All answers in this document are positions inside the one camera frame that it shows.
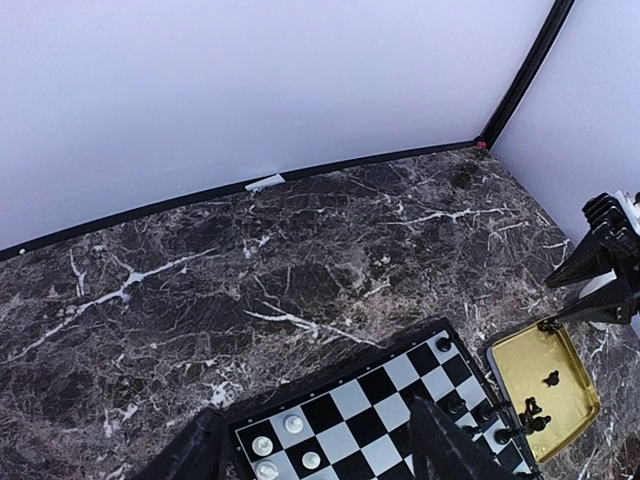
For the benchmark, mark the black pawn lying in tray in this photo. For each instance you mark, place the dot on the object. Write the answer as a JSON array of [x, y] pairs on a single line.
[[532, 424]]

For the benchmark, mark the right black frame post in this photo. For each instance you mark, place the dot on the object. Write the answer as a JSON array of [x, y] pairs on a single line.
[[544, 42]]

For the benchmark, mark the black white chess board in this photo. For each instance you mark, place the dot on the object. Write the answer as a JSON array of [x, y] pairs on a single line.
[[355, 425]]

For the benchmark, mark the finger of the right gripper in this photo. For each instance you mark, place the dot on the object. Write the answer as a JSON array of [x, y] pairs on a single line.
[[615, 302], [607, 244]]

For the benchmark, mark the gold metal tray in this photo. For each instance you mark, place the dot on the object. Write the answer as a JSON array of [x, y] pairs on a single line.
[[546, 366]]

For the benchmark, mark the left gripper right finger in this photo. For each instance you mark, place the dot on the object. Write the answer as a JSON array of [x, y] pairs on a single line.
[[442, 450]]

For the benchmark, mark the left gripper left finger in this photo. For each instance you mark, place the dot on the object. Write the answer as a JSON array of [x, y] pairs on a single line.
[[197, 452]]

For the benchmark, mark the black knight lying in tray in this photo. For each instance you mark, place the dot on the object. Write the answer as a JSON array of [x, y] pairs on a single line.
[[531, 410]]

